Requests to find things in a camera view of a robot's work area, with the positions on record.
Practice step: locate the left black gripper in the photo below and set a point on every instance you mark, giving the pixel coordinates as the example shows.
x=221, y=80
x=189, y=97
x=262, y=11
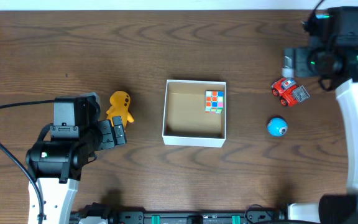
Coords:
x=108, y=134

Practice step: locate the yellow rubber figure toy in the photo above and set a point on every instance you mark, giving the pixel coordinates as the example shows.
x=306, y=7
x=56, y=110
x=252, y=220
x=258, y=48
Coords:
x=120, y=102

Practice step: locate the white cardboard box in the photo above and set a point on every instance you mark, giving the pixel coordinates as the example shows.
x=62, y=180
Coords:
x=184, y=121

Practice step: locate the multicoloured puzzle cube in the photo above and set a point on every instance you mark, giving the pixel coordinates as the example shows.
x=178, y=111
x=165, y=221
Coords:
x=214, y=101

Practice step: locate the blue ball toy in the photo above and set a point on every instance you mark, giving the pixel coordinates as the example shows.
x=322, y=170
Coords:
x=277, y=127

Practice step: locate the red toy truck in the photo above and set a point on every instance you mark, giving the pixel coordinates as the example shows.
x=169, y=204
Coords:
x=289, y=92

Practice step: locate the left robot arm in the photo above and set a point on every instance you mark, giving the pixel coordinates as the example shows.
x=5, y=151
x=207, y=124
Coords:
x=56, y=164

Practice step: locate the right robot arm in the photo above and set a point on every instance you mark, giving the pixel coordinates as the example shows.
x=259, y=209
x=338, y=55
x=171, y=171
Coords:
x=332, y=56

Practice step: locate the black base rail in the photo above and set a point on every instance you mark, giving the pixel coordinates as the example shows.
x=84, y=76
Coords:
x=99, y=213

